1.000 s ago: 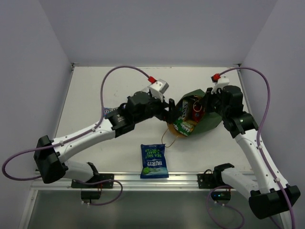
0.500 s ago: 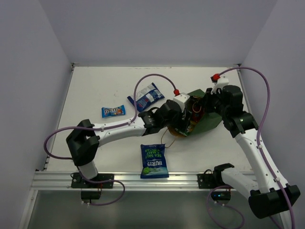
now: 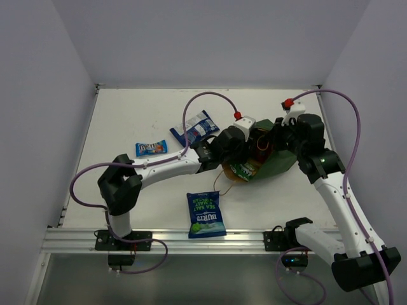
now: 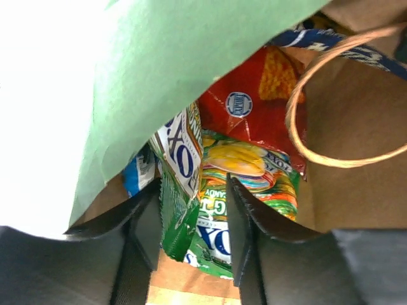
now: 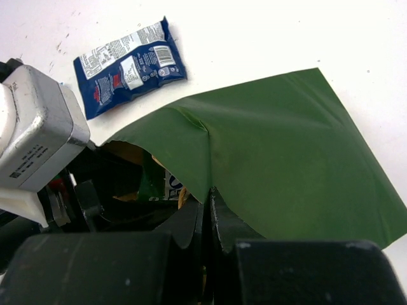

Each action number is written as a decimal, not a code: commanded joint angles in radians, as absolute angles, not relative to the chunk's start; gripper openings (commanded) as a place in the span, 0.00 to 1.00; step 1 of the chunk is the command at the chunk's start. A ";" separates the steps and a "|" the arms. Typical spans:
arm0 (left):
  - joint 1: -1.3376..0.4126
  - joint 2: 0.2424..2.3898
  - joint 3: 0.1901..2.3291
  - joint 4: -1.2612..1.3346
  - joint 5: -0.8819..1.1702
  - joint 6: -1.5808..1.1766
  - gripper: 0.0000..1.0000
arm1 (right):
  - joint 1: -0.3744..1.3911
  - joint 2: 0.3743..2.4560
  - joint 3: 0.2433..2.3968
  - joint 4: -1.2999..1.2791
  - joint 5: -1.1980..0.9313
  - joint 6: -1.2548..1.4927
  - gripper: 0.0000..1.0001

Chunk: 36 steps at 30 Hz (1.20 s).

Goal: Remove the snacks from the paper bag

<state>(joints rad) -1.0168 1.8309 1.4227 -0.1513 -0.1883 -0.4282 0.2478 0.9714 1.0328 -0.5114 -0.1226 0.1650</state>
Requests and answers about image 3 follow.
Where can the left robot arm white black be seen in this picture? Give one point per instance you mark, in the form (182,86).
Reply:
(122,181)

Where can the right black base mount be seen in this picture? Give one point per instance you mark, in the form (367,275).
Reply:
(281,239)

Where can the blue Burts crisps bag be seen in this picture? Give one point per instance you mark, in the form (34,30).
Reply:
(205,215)

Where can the green mint snack packet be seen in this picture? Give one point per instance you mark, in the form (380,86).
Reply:
(245,171)

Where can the aluminium front rail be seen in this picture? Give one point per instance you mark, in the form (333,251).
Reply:
(83,241)

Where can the blue M&Ms packet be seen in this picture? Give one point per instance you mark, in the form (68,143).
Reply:
(143,149)

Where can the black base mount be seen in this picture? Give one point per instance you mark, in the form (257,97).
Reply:
(121,255)
(281,239)

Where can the dark blue snack bag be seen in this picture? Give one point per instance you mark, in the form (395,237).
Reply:
(198,128)

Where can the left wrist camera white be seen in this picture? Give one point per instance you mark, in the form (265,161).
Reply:
(245,123)

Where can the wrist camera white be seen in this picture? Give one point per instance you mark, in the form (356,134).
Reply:
(245,123)
(293,109)

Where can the green paper bag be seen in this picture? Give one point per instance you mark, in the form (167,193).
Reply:
(262,155)

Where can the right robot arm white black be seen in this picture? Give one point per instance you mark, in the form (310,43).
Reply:
(361,258)

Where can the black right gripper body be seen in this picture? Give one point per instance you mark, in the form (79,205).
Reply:
(284,137)

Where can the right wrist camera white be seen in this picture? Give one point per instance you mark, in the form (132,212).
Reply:
(293,109)

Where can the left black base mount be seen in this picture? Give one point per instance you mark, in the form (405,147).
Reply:
(121,255)

